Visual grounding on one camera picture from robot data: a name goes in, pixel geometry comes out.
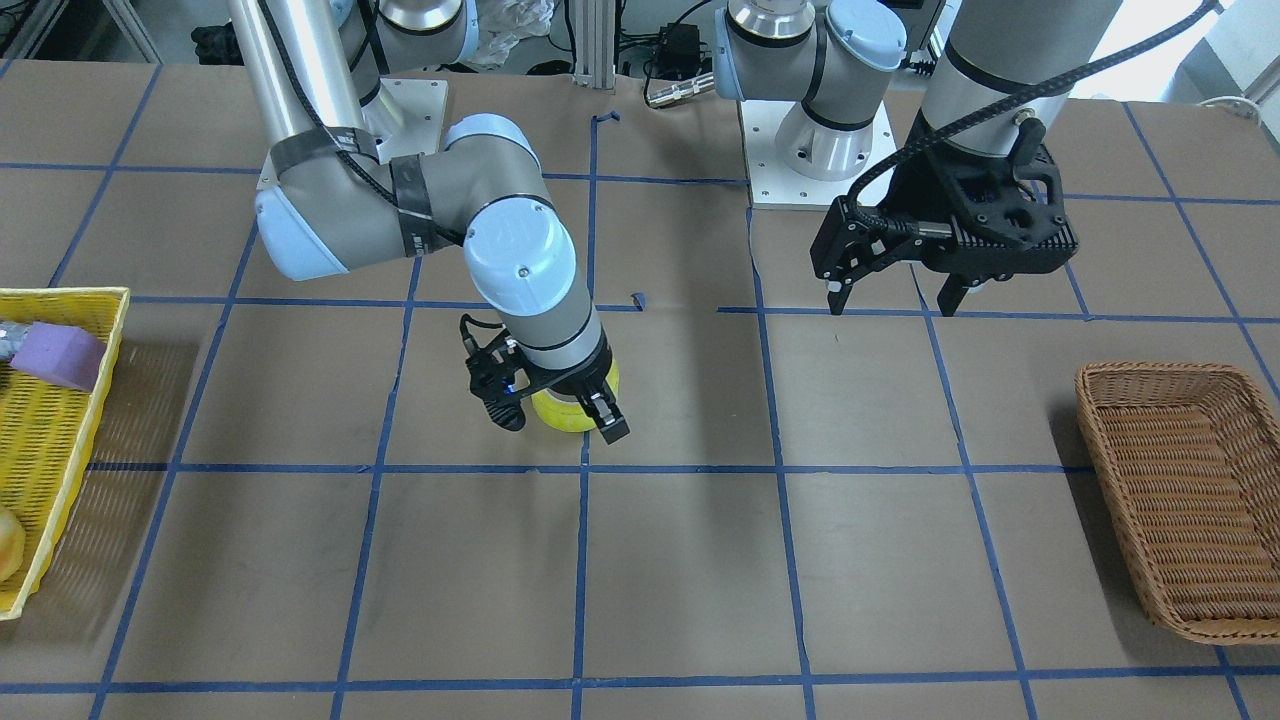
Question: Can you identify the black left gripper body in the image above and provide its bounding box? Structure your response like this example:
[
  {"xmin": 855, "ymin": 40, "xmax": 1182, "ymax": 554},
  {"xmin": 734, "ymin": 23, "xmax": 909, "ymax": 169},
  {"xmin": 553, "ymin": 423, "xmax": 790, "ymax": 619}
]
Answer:
[{"xmin": 810, "ymin": 143, "xmax": 1079, "ymax": 283}]

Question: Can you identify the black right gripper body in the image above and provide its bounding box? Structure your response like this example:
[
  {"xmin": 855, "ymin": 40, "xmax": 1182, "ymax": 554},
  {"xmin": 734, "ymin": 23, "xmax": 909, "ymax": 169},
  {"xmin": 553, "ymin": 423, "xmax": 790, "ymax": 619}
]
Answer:
[{"xmin": 520, "ymin": 340, "xmax": 613, "ymax": 397}]

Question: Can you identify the yellow tape roll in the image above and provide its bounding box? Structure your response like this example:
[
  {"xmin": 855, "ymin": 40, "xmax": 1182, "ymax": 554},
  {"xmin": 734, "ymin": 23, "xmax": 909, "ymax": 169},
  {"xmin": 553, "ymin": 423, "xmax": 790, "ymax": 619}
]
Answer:
[{"xmin": 530, "ymin": 361, "xmax": 620, "ymax": 433}]

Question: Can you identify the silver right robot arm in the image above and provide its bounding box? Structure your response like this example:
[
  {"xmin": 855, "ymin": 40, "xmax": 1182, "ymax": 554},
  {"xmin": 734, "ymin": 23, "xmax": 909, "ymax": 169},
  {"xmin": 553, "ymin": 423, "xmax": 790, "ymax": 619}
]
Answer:
[{"xmin": 228, "ymin": 1, "xmax": 628, "ymax": 443}]

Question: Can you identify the silver cylinder connector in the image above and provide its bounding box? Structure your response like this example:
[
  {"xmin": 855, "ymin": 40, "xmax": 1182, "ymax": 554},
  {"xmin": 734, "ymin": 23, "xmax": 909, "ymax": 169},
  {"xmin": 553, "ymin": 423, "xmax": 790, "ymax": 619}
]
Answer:
[{"xmin": 644, "ymin": 72, "xmax": 716, "ymax": 110}]

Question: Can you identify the brown wicker basket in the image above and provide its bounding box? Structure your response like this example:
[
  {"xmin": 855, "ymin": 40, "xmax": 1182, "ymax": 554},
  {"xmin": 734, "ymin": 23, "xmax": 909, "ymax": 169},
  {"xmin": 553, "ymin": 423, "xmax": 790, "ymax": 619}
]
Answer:
[{"xmin": 1075, "ymin": 361, "xmax": 1279, "ymax": 646}]

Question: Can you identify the purple sponge block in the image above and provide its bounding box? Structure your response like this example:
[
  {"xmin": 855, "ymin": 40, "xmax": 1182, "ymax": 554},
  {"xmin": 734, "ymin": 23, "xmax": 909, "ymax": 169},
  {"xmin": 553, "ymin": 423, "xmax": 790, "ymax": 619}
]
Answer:
[{"xmin": 8, "ymin": 322, "xmax": 108, "ymax": 392}]

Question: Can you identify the yellow plastic basket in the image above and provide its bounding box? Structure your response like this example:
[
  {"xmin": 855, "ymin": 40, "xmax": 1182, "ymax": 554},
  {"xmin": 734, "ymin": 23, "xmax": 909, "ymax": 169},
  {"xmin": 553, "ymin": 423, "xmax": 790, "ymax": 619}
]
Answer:
[{"xmin": 1, "ymin": 287, "xmax": 131, "ymax": 620}]

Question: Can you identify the toy croissant bread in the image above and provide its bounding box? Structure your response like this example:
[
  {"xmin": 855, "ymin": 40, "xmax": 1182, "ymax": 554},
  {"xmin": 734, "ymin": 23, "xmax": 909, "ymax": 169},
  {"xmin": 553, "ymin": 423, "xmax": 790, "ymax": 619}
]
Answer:
[{"xmin": 0, "ymin": 506, "xmax": 26, "ymax": 583}]

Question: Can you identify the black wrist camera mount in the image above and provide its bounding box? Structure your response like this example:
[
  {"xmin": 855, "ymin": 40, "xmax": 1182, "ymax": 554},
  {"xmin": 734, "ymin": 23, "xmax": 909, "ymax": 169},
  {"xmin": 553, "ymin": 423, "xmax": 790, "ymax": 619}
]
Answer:
[{"xmin": 460, "ymin": 314, "xmax": 526, "ymax": 432}]

